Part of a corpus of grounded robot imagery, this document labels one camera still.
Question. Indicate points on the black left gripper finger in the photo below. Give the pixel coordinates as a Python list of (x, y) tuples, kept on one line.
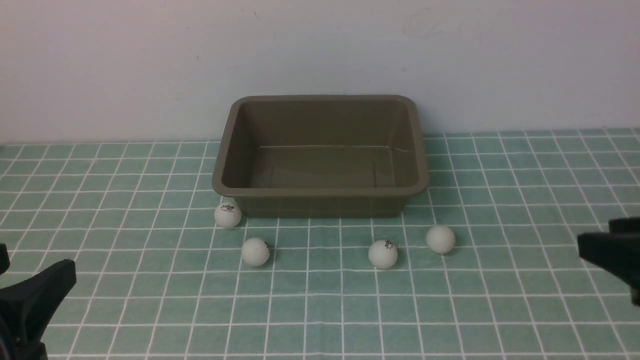
[(27, 307)]

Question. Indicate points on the green checkered tablecloth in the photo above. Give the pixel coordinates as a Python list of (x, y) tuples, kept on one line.
[(158, 280)]

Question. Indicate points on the brown plastic bin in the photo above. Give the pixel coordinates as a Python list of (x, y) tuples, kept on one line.
[(321, 156)]

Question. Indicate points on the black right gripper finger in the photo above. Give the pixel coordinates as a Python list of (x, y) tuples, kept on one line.
[(615, 253)]

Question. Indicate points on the white ball with logo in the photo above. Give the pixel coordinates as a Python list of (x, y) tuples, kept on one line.
[(227, 215)]

